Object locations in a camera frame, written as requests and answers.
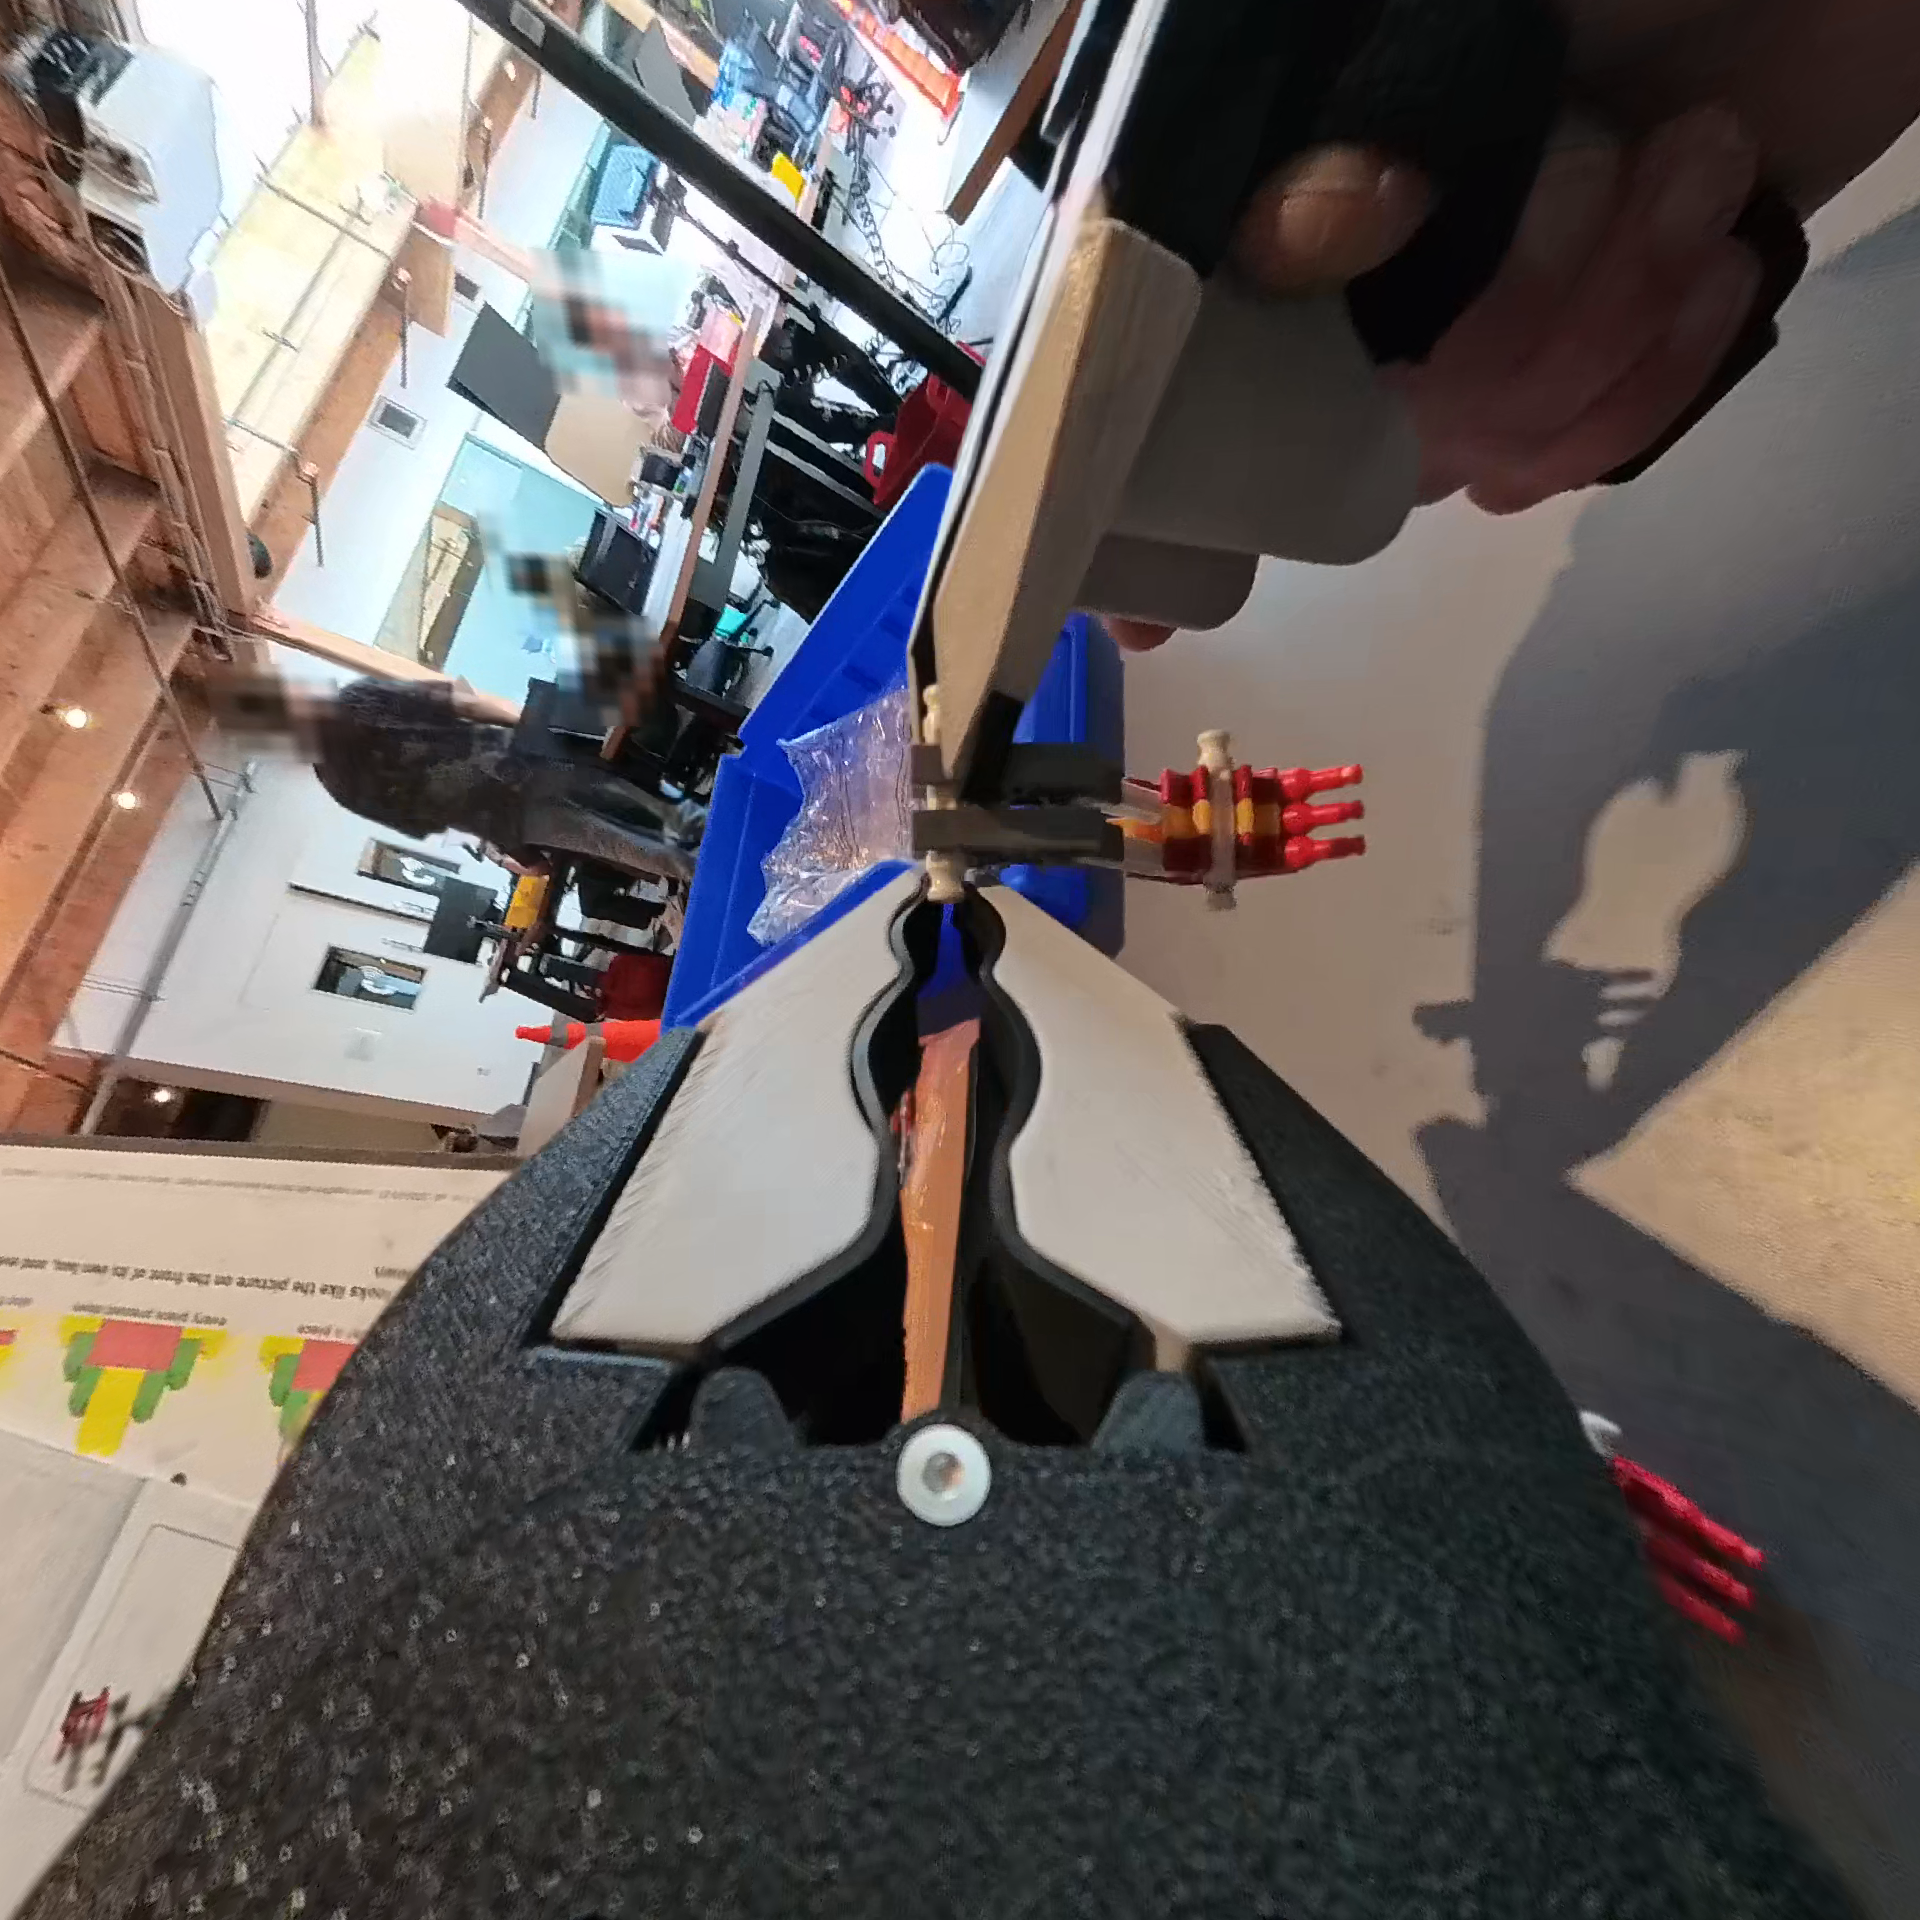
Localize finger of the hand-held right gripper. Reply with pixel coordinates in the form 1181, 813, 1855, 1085
902, 217, 1205, 805

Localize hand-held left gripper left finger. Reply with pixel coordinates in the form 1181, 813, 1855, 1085
550, 870, 924, 1346

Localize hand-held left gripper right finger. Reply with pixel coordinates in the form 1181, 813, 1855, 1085
959, 884, 1342, 1374

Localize grey red yellow toy assembly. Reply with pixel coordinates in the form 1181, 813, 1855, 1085
1581, 1411, 1767, 1649
908, 682, 1369, 911

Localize person's right hand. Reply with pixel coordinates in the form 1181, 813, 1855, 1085
1236, 0, 1920, 518

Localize blue plastic bin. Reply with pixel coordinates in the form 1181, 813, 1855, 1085
660, 461, 1130, 1028

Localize clear plastic bag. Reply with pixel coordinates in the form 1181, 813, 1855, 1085
747, 701, 922, 947

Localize black metal pole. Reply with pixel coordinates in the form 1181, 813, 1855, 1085
451, 0, 985, 401

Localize printed instruction sheet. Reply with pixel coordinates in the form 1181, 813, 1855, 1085
0, 1141, 519, 1802

